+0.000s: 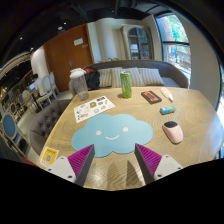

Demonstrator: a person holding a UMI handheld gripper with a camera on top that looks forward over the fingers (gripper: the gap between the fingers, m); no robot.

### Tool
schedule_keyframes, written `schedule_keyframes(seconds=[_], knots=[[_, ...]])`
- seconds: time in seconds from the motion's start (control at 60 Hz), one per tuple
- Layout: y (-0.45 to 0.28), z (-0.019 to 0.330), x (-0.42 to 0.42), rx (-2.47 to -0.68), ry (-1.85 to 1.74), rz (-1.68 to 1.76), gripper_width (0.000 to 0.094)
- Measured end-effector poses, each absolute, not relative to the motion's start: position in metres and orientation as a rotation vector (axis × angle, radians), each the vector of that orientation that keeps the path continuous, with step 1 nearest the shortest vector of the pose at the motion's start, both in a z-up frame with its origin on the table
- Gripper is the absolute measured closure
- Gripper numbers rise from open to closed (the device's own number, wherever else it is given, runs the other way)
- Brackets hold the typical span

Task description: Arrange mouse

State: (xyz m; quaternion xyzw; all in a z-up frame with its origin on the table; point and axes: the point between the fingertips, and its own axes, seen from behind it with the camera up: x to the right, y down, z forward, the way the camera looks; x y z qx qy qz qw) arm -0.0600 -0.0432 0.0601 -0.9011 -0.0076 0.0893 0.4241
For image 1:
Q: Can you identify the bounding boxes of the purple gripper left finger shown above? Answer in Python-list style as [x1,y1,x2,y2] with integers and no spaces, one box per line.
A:
[47,145,95,186]

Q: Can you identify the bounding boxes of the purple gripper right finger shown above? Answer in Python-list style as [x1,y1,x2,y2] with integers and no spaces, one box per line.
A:
[134,144,183,184]

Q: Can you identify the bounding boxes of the pink computer mouse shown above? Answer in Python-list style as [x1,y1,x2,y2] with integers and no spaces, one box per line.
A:
[162,121,183,144]

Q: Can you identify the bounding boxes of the blue cloud mouse pad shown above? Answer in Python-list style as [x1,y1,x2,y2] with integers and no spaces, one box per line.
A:
[71,114,153,158]

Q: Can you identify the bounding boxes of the yellow QR code sticker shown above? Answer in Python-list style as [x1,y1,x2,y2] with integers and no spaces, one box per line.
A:
[40,147,59,167]

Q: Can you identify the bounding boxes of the grey tufted armchair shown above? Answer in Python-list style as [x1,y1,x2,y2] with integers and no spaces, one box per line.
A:
[30,99,71,155]

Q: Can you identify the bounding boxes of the white sticker sheet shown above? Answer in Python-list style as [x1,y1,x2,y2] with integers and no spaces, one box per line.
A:
[74,96,115,123]

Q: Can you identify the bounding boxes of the small teal packet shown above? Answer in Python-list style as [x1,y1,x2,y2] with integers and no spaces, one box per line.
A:
[160,106,176,115]

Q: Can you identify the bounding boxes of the black and red box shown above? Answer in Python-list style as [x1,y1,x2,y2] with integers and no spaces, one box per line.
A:
[141,91,162,104]

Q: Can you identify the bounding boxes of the blue round-back chair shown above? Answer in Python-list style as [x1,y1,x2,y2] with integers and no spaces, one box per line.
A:
[0,113,29,157]

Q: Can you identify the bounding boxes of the white dining chair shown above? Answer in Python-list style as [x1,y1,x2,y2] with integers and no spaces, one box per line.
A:
[41,73,59,96]

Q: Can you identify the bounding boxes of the striped cushion right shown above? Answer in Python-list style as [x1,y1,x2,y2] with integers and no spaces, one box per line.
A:
[138,68,164,86]

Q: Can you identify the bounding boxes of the striped cushion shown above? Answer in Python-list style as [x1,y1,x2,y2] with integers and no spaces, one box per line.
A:
[99,69,112,88]
[138,68,164,86]
[111,67,144,88]

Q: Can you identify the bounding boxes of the clear plastic shaker bottle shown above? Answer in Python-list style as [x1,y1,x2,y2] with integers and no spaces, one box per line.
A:
[70,68,89,101]

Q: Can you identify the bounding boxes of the green drink can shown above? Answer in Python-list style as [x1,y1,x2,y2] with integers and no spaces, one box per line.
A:
[120,71,132,98]

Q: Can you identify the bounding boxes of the striped cushion middle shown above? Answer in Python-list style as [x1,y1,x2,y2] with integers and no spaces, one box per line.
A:
[111,67,144,88]

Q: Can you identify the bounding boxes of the grey curved sofa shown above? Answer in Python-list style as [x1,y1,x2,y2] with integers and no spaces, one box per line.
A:
[83,60,189,88]

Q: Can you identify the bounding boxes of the black bag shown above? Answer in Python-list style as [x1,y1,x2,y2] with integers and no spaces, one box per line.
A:
[85,68,100,90]

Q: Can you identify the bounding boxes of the striped cushion left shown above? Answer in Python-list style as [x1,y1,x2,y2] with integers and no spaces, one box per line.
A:
[99,69,112,88]

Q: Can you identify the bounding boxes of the brown wooden door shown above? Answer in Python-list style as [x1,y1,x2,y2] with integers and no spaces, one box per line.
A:
[44,24,93,92]

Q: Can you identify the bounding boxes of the large window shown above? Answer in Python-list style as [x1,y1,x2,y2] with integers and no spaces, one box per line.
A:
[156,13,191,79]

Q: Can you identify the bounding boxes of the arched glass cabinet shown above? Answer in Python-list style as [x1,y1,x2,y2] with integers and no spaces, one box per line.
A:
[121,24,154,60]

